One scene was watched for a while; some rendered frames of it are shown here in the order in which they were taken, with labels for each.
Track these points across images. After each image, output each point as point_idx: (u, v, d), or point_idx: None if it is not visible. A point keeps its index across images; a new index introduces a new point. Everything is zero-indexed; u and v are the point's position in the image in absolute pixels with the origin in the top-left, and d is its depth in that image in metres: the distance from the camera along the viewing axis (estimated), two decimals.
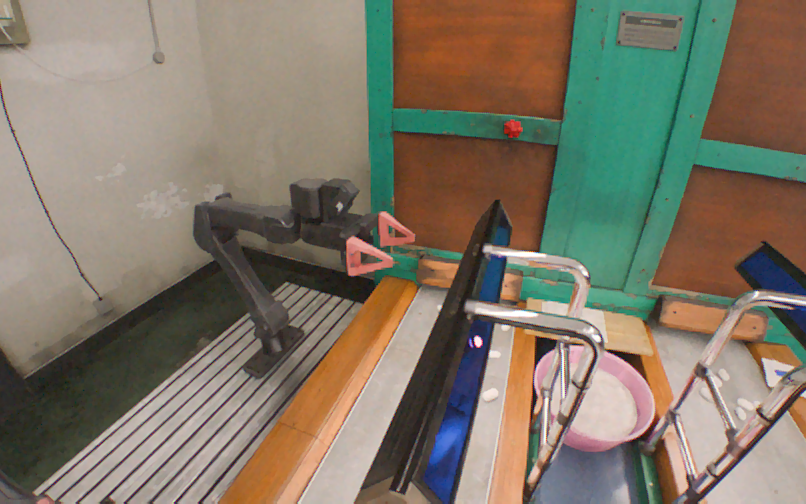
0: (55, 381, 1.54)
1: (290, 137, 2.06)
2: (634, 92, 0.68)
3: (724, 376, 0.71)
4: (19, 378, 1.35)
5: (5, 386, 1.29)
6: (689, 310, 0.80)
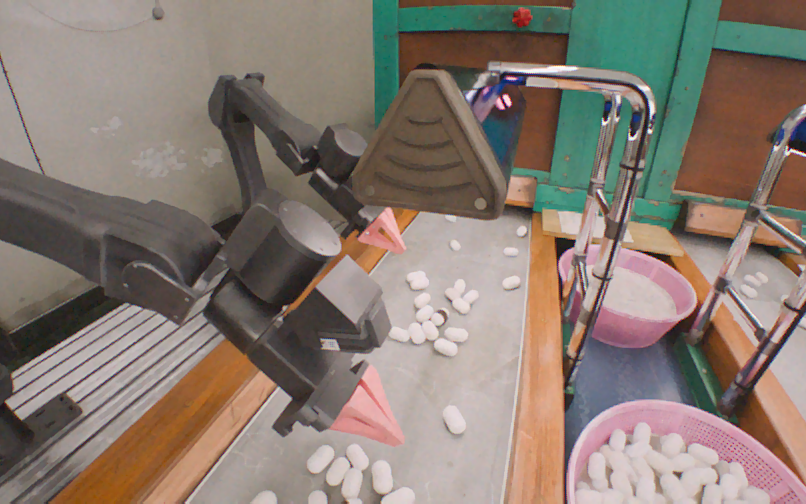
0: (41, 340, 1.46)
1: (290, 94, 1.99)
2: None
3: (762, 278, 0.63)
4: (2, 333, 1.28)
5: None
6: (717, 213, 0.72)
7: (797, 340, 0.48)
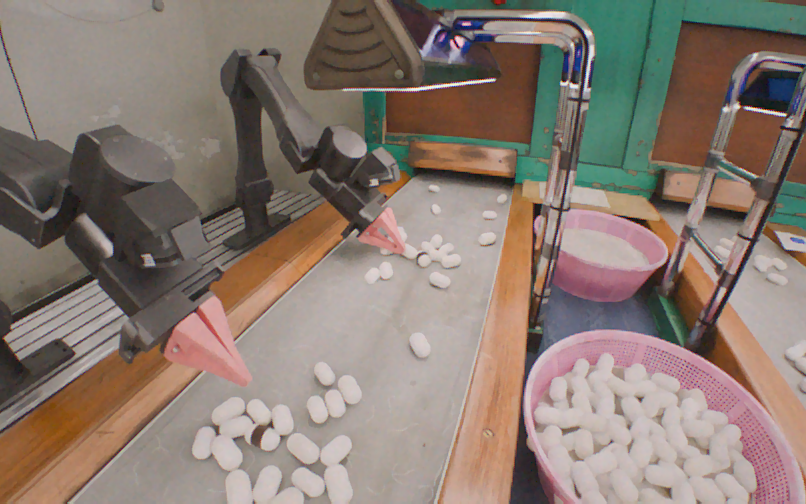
0: None
1: (287, 84, 2.02)
2: None
3: None
4: None
5: None
6: (693, 181, 0.76)
7: (767, 293, 0.51)
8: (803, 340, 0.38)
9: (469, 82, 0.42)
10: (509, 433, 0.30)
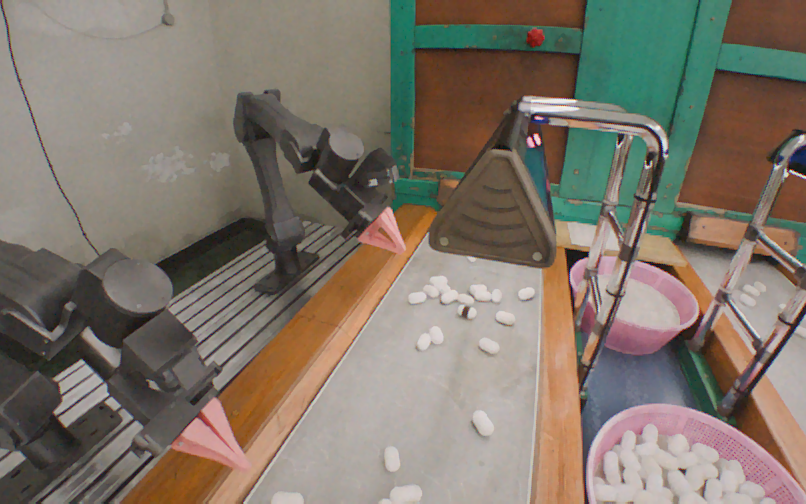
0: None
1: (299, 100, 2.03)
2: None
3: (760, 287, 0.67)
4: None
5: (1, 344, 1.26)
6: (718, 225, 0.76)
7: (792, 347, 0.52)
8: None
9: None
10: None
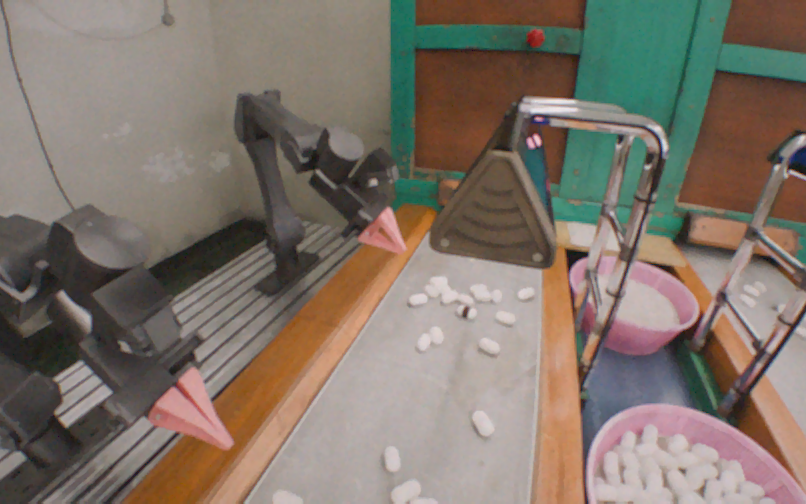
0: (54, 344, 1.50)
1: (299, 100, 2.03)
2: None
3: (760, 287, 0.67)
4: (16, 337, 1.32)
5: (1, 344, 1.26)
6: (718, 225, 0.76)
7: (792, 348, 0.52)
8: None
9: None
10: None
